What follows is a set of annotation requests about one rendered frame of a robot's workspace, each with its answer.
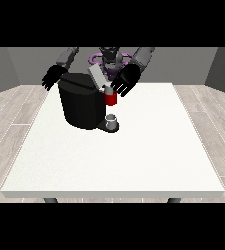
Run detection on grey robot trunk purple rings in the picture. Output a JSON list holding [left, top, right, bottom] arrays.
[[88, 47, 134, 82]]

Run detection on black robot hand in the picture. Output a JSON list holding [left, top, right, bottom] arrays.
[[41, 64, 69, 92], [110, 63, 142, 98]]

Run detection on black coffee machine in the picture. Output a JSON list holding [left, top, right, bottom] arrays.
[[57, 72, 120, 134]]

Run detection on pale grey machine lid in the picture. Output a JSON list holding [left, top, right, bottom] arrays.
[[87, 63, 108, 92]]

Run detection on red pod holder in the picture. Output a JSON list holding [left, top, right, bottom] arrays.
[[103, 90, 118, 107]]

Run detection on small grey cup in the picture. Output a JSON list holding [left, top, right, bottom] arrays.
[[104, 113, 119, 131]]

